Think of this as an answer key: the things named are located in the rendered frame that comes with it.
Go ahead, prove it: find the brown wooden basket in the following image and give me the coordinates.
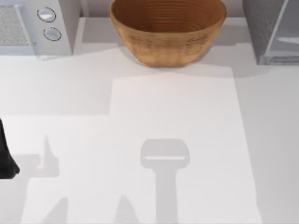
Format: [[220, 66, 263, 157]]
[[109, 0, 228, 68]]

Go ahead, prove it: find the small microwave knob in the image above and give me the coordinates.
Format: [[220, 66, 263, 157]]
[[43, 27, 62, 42]]

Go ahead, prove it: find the large microwave knob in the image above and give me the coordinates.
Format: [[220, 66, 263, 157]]
[[37, 7, 57, 23]]

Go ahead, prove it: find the pale microwave oven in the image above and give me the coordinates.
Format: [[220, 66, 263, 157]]
[[0, 0, 82, 61]]

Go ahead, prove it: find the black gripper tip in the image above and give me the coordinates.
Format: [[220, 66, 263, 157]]
[[0, 118, 21, 180]]

